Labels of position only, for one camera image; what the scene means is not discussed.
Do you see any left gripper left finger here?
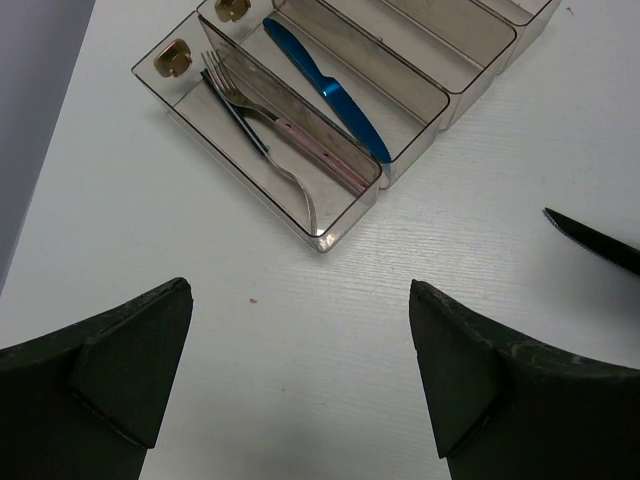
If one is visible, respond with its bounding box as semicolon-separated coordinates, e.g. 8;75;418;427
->
1;278;193;479

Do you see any clear compartment organizer tray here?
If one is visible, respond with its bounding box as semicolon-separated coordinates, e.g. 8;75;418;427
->
132;0;557;253

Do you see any pink handled fork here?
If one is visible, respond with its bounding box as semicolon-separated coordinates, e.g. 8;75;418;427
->
201;50;369;196

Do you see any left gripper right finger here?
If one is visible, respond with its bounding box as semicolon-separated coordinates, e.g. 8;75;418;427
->
409;281;639;479

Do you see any blue knife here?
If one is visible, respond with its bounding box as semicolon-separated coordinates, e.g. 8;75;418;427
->
262;18;392;164

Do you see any black knife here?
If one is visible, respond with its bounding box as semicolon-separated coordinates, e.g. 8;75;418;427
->
543;207;639;276

